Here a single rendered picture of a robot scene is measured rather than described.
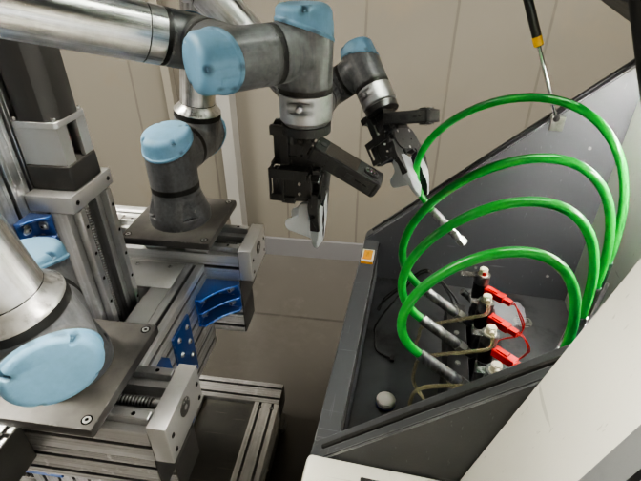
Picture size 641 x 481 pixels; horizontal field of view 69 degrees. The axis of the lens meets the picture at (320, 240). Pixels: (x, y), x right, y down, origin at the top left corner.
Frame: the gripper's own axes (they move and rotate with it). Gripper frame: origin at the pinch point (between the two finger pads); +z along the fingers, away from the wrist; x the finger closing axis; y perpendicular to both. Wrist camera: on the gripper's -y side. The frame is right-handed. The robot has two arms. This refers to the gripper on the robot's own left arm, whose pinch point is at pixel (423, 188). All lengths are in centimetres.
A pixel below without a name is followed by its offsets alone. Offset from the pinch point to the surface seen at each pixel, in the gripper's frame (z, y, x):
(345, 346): 24.4, 18.4, 18.8
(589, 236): 19.2, -29.8, 13.4
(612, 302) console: 25, -36, 32
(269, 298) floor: 0, 158, -63
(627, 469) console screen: 35, -36, 44
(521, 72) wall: -53, 21, -142
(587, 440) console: 35, -31, 39
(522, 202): 11.9, -26.1, 19.6
